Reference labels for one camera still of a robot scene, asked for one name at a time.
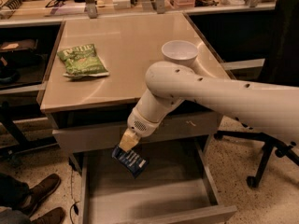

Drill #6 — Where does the brown shoe lower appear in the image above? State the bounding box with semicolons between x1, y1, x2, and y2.
32;207;65;224

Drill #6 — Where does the dark blue rxbar wrapper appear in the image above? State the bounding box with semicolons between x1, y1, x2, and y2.
111;146;149;178

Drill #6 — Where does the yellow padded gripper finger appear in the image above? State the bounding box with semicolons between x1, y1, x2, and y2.
119;129;140;152

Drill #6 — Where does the black office chair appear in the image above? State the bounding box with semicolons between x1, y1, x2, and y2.
215;0;299;188

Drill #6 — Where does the open grey middle drawer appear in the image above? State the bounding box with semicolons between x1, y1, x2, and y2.
78;139;236;224

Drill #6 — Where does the brown shoe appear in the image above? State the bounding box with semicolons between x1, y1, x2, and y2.
32;207;65;224
21;174;61;217

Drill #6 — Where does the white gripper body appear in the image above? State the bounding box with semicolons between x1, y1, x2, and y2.
127;108;159;137

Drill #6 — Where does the black floor cable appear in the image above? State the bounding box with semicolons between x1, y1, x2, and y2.
68;171;80;224

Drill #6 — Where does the green chip bag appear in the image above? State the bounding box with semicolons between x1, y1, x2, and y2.
57;44;109;78

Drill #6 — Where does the white ceramic bowl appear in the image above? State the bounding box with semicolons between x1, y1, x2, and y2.
161;40;198;67

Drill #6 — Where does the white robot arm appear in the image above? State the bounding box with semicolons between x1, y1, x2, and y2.
120;62;299;151

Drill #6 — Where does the grey top drawer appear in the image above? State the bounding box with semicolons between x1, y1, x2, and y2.
53;111;222;154

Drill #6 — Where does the brown shoe upper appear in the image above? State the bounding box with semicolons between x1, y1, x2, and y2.
21;174;61;217

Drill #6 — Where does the grey drawer cabinet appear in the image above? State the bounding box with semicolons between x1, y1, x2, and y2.
36;12;238;224

